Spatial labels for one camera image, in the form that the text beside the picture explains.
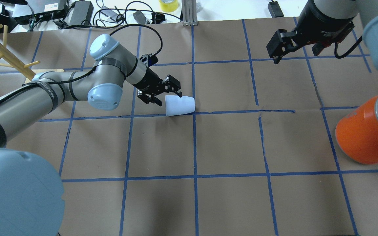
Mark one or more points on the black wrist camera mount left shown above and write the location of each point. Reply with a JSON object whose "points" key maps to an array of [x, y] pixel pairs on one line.
{"points": [[149, 59]]}

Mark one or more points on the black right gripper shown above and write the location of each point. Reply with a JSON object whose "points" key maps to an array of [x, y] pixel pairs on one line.
{"points": [[318, 20]]}

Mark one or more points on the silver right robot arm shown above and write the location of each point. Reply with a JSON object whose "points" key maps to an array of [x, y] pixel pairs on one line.
{"points": [[323, 23]]}

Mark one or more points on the light blue plastic cup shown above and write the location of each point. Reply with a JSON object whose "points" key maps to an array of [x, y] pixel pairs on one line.
{"points": [[176, 105]]}

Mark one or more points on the large orange can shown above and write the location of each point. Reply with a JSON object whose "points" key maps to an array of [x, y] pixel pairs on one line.
{"points": [[357, 133]]}

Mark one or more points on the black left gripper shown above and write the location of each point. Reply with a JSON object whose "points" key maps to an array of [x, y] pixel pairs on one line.
{"points": [[150, 81]]}

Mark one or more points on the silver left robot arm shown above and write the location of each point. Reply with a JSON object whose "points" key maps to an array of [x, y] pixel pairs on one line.
{"points": [[31, 189]]}

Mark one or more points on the black power adapter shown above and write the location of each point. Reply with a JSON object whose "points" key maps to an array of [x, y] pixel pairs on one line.
{"points": [[81, 13]]}

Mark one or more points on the yellow tape roll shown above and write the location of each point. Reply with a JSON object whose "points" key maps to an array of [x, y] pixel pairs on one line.
{"points": [[168, 5]]}

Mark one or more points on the wooden mug tree stand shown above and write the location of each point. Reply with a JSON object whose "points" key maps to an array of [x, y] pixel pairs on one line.
{"points": [[8, 59]]}

